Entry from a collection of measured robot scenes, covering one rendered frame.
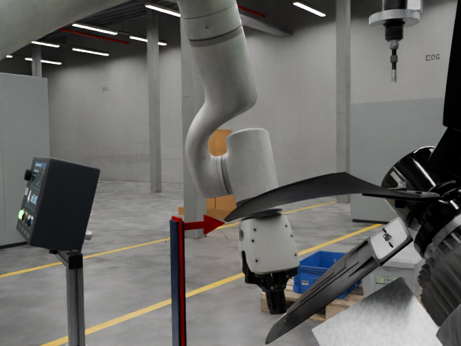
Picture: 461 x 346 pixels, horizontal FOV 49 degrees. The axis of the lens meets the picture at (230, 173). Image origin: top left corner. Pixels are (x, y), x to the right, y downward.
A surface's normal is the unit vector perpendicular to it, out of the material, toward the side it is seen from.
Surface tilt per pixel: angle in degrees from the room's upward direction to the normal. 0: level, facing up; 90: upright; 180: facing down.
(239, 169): 79
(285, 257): 72
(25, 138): 90
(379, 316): 56
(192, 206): 90
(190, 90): 90
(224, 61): 114
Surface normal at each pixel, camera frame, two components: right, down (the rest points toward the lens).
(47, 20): 0.84, 0.53
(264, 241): 0.46, -0.25
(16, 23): 0.92, 0.32
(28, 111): 0.80, 0.02
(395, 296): -0.36, -0.52
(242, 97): 0.46, 0.43
